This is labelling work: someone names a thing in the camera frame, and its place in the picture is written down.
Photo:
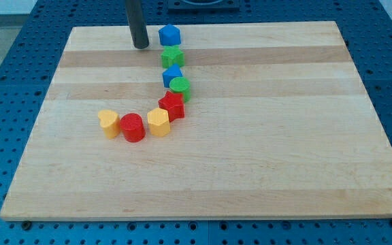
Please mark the red cylinder block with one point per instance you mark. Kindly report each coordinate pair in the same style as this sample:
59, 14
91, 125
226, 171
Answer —
132, 127

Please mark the blue triangular block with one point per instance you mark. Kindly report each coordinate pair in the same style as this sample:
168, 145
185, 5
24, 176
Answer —
170, 73

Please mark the green star block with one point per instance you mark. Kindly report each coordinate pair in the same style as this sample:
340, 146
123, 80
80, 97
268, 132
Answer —
172, 55

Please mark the wooden board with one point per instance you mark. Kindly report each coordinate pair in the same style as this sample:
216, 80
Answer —
279, 126

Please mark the green cylinder block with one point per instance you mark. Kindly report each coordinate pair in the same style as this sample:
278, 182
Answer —
181, 85

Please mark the red star block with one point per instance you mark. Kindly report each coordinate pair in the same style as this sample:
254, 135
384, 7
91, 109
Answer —
173, 103

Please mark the yellow heart block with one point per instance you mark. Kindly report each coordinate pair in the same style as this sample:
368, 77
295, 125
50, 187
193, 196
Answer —
109, 122

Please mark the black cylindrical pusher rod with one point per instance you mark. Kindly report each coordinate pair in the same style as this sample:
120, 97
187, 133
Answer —
137, 24

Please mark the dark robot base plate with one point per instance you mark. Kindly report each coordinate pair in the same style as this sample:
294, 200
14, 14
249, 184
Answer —
202, 5

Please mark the yellow hexagon block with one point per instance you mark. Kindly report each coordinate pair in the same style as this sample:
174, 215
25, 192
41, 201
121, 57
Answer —
158, 122

